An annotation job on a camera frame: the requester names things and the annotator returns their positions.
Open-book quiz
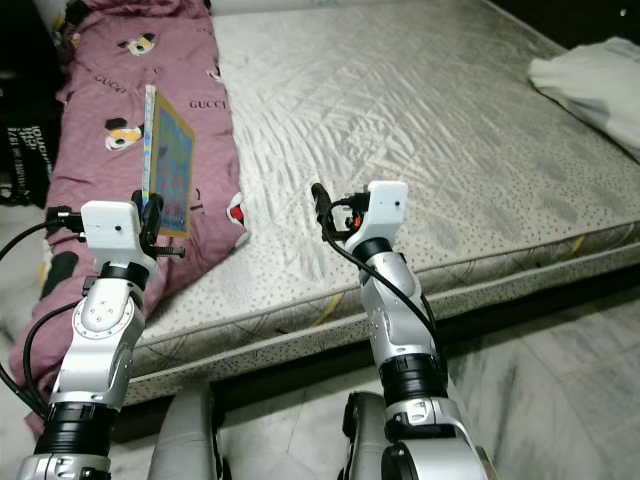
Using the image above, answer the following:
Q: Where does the black bag with white print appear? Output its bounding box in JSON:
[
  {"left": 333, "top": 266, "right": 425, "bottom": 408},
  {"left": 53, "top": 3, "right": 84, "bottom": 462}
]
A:
[{"left": 0, "top": 74, "right": 57, "bottom": 202}]

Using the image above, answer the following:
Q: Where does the grey robot leg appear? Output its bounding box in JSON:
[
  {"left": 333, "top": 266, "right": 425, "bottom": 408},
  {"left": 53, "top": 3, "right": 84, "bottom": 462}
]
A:
[
  {"left": 149, "top": 384, "right": 222, "bottom": 480},
  {"left": 339, "top": 389, "right": 392, "bottom": 480}
]

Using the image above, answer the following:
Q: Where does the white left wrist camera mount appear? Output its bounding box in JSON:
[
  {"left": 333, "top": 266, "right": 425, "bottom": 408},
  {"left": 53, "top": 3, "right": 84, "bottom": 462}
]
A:
[{"left": 79, "top": 199, "right": 144, "bottom": 270}]

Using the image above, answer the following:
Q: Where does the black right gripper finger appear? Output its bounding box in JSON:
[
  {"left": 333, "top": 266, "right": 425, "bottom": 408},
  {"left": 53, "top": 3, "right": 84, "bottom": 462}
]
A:
[{"left": 309, "top": 182, "right": 337, "bottom": 240}]

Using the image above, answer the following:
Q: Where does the grey robot right leg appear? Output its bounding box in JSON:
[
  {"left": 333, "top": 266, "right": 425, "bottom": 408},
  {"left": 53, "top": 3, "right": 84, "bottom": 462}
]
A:
[{"left": 339, "top": 389, "right": 392, "bottom": 480}]

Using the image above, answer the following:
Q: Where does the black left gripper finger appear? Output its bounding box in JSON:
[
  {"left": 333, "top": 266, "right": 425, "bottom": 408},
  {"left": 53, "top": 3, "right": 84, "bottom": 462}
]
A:
[{"left": 139, "top": 194, "right": 164, "bottom": 247}]

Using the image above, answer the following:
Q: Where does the colourful children's book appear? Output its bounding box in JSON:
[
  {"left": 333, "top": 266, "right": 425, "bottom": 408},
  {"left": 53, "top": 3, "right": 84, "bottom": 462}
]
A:
[{"left": 141, "top": 84, "right": 197, "bottom": 240}]

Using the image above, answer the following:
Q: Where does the mauve cartoon print blanket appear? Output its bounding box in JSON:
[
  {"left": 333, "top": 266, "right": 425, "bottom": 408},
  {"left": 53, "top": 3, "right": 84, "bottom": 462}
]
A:
[{"left": 7, "top": 0, "right": 252, "bottom": 437}]

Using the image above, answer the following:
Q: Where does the grey quilted mattress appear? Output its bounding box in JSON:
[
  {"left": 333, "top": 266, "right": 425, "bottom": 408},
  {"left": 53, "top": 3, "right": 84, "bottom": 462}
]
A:
[{"left": 119, "top": 0, "right": 640, "bottom": 407}]

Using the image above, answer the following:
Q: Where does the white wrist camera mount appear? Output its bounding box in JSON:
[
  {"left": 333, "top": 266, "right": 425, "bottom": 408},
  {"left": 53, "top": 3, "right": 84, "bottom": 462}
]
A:
[
  {"left": 359, "top": 179, "right": 412, "bottom": 247},
  {"left": 79, "top": 199, "right": 144, "bottom": 270}
]

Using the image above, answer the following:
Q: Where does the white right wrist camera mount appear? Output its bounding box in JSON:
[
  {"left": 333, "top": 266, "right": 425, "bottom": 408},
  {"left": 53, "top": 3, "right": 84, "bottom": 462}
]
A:
[{"left": 359, "top": 179, "right": 412, "bottom": 247}]

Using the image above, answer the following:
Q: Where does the white pillow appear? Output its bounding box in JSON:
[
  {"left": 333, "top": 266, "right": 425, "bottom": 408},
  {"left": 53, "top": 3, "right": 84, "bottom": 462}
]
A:
[{"left": 527, "top": 36, "right": 640, "bottom": 167}]

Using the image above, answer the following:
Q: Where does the grey robot left leg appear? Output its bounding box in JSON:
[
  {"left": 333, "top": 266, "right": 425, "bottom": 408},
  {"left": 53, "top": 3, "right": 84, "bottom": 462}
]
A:
[{"left": 149, "top": 384, "right": 222, "bottom": 480}]

